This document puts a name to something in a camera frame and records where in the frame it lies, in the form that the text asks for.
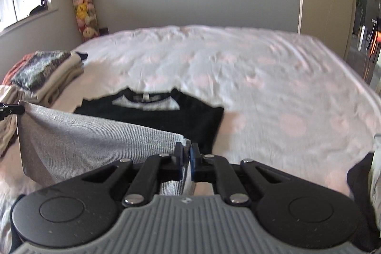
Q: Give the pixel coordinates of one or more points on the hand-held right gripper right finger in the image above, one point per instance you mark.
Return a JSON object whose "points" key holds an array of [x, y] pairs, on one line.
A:
{"points": [[194, 163]]}

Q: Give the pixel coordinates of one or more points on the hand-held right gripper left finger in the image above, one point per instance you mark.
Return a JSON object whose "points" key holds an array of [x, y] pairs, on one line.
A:
{"points": [[179, 163]]}

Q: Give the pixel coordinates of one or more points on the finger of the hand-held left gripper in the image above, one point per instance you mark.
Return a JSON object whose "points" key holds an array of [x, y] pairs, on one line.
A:
{"points": [[12, 109]]}

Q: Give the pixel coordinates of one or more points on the grey shirt with black sleeves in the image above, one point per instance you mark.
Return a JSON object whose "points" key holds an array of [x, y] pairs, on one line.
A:
{"points": [[89, 135]]}

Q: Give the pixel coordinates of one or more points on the dark clothes pile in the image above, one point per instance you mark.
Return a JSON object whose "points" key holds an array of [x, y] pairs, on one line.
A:
{"points": [[357, 179]]}

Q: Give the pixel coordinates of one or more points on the salmon folded garment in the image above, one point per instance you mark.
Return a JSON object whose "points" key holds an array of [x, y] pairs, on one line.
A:
{"points": [[15, 71]]}

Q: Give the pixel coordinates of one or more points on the folded dark printed shirt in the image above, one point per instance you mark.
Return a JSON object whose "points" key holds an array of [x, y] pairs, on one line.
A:
{"points": [[38, 69]]}

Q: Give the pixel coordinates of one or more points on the folded beige garments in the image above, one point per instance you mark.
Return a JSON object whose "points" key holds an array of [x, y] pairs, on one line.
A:
{"points": [[61, 81]]}

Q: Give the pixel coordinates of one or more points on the bed with pink dotted sheet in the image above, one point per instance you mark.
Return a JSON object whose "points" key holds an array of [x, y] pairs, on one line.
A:
{"points": [[238, 69]]}

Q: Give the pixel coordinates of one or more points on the small black object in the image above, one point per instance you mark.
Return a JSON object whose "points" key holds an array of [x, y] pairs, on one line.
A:
{"points": [[104, 31]]}

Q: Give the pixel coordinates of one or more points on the hanging plush toy column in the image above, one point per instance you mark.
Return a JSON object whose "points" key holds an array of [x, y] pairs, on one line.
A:
{"points": [[84, 7]]}

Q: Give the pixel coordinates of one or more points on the white door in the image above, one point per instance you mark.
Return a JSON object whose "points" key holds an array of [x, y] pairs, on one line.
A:
{"points": [[327, 10]]}

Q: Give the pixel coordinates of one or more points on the orange chair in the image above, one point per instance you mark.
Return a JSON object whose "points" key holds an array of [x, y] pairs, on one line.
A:
{"points": [[376, 36]]}

